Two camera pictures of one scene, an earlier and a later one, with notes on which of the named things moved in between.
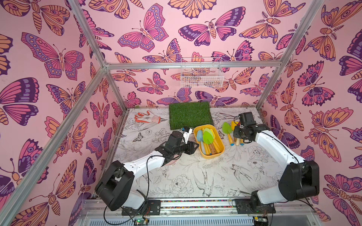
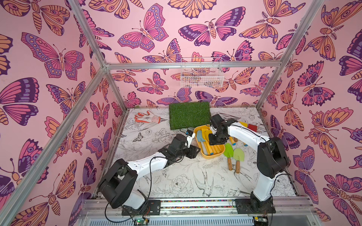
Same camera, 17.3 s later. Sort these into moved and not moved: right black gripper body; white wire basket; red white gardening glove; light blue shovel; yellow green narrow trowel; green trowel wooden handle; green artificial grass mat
Moved: yellow green narrow trowel; green trowel wooden handle; right black gripper body
Not moved: red white gardening glove; white wire basket; green artificial grass mat; light blue shovel
